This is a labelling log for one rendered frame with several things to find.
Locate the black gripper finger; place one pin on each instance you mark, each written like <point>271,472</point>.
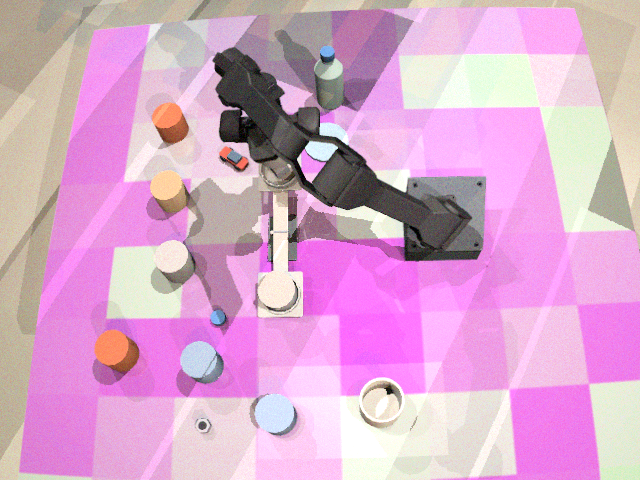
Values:
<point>243,140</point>

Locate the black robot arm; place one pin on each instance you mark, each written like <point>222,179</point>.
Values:
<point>345,181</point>

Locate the orange cylinder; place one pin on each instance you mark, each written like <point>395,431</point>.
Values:
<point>170,122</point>
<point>116,350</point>

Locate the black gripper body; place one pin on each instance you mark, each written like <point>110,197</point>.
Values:
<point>232,127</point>

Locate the white round dish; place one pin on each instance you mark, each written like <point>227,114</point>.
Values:
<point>323,151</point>

